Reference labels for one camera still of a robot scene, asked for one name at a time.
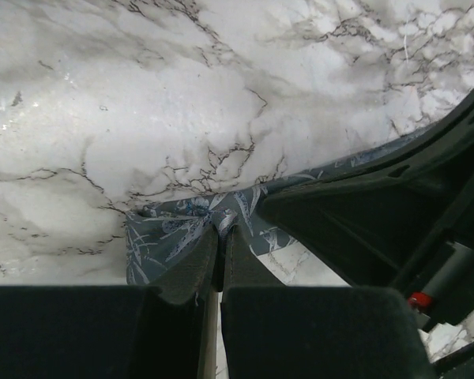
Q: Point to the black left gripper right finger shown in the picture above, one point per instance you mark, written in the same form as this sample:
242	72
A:
271	330

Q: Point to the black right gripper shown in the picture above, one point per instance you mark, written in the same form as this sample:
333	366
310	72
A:
405	219

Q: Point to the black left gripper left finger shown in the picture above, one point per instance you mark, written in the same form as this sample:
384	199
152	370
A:
166	329

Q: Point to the grey blue floral tie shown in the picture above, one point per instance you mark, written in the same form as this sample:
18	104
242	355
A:
159	235

